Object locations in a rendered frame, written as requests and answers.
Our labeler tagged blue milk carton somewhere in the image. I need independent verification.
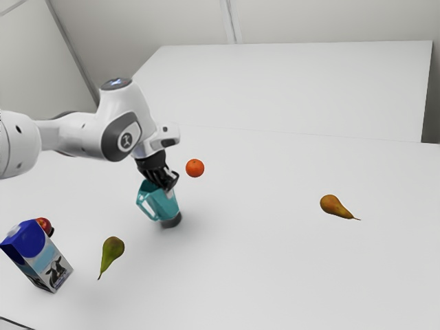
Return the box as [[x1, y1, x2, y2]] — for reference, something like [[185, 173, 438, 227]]
[[0, 219, 74, 294]]

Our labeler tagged red apple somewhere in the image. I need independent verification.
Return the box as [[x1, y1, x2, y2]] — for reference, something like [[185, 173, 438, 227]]
[[35, 217, 56, 237]]

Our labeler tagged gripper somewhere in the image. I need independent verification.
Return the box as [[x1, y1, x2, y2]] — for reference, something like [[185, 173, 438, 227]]
[[133, 151, 180, 200]]

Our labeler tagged orange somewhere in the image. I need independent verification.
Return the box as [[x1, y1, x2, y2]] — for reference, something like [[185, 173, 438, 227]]
[[185, 158, 206, 179]]

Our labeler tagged brown pear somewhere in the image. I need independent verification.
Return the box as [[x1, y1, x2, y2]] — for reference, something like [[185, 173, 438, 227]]
[[320, 194, 362, 221]]

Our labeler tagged teal faceted mug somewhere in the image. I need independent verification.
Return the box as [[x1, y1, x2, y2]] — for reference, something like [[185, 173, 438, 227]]
[[135, 179, 182, 228]]

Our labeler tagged green pear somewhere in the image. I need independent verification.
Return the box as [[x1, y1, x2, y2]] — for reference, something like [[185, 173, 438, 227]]
[[97, 236, 126, 281]]

